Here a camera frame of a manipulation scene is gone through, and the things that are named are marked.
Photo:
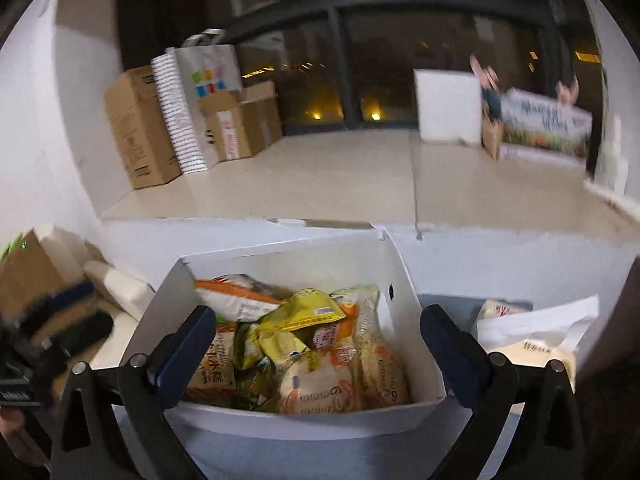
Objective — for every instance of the large white orange snack bag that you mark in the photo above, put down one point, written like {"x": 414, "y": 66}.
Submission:
{"x": 235, "y": 297}

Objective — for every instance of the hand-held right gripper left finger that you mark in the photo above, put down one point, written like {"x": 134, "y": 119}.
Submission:
{"x": 185, "y": 355}

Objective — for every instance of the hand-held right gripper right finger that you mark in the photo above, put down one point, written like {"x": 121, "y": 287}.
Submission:
{"x": 450, "y": 355}

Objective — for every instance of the white cardboard box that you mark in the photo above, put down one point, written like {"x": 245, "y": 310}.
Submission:
{"x": 410, "y": 320}

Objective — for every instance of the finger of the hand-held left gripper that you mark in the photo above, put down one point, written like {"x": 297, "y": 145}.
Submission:
{"x": 65, "y": 297}

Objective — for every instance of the white foam box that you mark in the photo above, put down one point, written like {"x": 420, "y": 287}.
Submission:
{"x": 447, "y": 107}

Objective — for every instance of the person's left hand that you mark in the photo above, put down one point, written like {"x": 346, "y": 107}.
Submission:
{"x": 9, "y": 421}

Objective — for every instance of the cream tissue box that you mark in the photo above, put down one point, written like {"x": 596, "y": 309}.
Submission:
{"x": 530, "y": 355}

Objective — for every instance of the small open cardboard box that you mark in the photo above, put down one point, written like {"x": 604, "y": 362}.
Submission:
{"x": 245, "y": 125}

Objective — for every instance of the landscape printed carton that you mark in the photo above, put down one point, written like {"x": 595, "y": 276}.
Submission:
{"x": 545, "y": 125}

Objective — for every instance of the brown cardboard piece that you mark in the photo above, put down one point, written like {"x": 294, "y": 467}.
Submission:
{"x": 30, "y": 270}

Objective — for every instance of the white bag with coloured squares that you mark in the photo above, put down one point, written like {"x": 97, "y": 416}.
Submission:
{"x": 215, "y": 75}

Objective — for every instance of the clear rice cracker packet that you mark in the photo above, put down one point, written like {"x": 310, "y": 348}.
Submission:
{"x": 315, "y": 380}
{"x": 377, "y": 360}

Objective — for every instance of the dotted white paper bag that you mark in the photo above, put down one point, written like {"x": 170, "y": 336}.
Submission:
{"x": 180, "y": 110}

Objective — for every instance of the yellow snack packet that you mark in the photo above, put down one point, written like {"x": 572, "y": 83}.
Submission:
{"x": 305, "y": 307}

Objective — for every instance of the orange snack packet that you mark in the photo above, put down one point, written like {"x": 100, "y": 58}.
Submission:
{"x": 212, "y": 360}

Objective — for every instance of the large brown cardboard box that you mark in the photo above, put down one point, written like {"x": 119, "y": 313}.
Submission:
{"x": 140, "y": 130}

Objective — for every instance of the pink toy figure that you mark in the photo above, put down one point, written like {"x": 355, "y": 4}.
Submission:
{"x": 567, "y": 92}
{"x": 489, "y": 85}

